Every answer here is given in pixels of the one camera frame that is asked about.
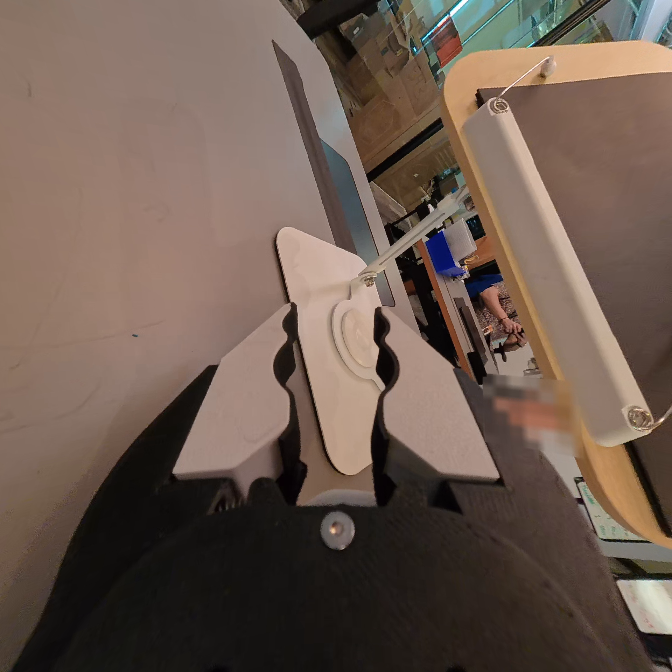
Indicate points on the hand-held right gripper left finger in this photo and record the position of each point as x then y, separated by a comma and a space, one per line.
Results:
231, 420

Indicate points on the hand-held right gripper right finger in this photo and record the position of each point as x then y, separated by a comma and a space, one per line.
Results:
441, 425

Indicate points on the blue plastic bin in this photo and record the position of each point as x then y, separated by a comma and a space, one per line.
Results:
443, 254

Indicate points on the black pole stand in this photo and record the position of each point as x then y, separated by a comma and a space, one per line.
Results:
409, 147

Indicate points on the cardboard box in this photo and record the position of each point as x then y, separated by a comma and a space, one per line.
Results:
388, 78

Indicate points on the red panel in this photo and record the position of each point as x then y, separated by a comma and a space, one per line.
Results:
449, 42

